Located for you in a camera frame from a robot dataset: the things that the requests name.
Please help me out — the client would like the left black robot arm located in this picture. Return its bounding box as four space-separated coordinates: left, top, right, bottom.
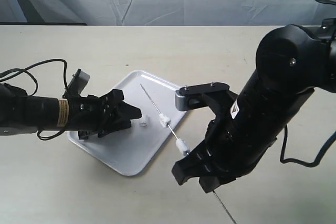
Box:
1 83 142 141

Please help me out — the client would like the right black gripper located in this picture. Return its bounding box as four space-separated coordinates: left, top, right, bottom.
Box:
171 72 314 193

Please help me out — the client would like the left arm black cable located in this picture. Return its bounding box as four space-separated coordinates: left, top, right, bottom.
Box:
0 59 69 141

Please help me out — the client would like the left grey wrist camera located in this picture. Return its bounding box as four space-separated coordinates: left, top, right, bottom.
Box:
64 69 90 98

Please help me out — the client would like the white rectangular plastic tray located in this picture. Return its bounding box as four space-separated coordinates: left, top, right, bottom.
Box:
67 70 186 176

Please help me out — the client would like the white bead top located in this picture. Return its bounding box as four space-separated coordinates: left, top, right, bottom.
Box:
139 114 149 127

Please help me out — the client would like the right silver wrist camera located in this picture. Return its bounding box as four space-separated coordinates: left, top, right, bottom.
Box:
175 82 238 115

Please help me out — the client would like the white bead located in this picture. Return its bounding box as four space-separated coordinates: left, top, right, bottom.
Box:
159 113 171 128
175 138 190 157
139 114 149 127

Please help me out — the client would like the white bead bottom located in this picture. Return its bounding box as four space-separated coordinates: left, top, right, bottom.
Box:
175 138 190 157

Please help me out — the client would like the right grey black robot arm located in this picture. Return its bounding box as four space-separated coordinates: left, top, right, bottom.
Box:
172 19 335 193

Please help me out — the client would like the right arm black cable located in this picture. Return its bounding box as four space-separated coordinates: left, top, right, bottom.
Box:
280 0 336 168

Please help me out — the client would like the thin metal skewer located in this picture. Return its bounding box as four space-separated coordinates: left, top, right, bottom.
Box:
140 84 237 224

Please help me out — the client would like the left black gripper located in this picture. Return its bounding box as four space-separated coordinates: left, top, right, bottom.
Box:
65 90 141 140

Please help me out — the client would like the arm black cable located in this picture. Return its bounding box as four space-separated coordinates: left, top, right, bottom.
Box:
0 59 69 141
280 0 336 168

